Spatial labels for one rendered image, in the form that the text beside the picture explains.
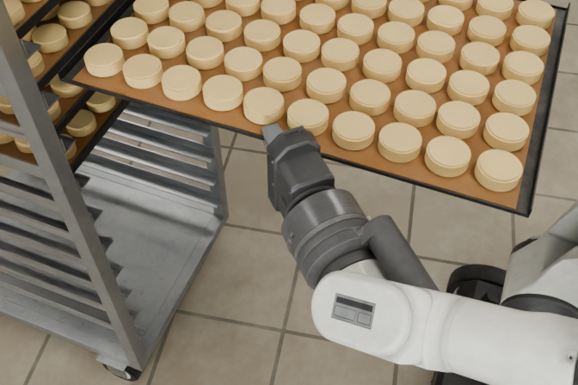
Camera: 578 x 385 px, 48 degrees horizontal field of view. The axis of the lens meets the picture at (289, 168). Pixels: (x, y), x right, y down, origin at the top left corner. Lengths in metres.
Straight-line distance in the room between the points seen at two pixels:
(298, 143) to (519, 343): 0.30
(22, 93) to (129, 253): 0.91
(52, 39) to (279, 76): 0.37
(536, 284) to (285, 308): 0.84
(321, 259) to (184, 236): 1.13
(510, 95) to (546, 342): 0.39
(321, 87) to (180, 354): 1.08
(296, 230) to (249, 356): 1.08
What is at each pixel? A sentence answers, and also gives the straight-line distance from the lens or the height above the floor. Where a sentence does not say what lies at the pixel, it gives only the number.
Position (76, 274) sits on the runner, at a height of 0.41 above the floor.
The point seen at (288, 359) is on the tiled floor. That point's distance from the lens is 1.71.
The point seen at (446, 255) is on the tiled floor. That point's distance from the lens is 1.91.
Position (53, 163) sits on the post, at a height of 0.86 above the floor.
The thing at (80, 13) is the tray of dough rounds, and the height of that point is 0.97.
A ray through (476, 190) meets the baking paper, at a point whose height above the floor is 1.00.
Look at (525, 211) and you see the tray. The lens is 0.75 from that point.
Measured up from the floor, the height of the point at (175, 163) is 0.33.
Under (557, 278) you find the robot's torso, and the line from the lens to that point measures 1.09.
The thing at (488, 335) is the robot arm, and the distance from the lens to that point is 0.55.
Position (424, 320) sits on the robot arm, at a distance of 0.56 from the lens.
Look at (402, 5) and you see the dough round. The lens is 0.95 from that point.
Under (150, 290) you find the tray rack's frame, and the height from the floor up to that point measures 0.15.
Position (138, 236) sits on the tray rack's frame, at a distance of 1.76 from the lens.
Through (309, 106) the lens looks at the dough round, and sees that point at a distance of 0.78.
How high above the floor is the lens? 1.57
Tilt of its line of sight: 50 degrees down
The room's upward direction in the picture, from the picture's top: straight up
